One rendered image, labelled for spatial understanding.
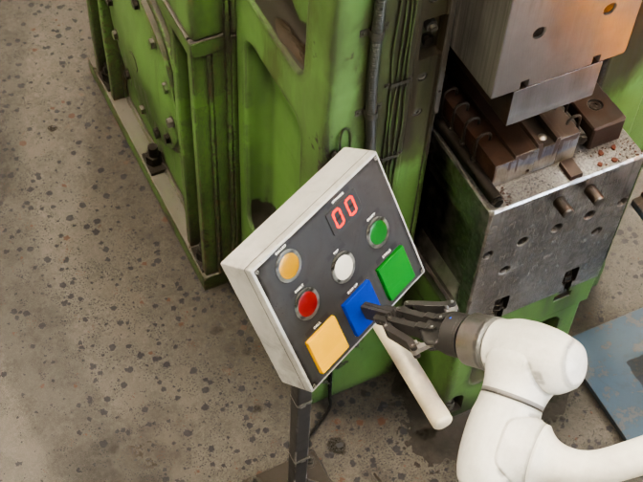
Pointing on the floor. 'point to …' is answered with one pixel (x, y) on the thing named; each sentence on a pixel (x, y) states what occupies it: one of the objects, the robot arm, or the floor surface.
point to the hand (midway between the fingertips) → (379, 314)
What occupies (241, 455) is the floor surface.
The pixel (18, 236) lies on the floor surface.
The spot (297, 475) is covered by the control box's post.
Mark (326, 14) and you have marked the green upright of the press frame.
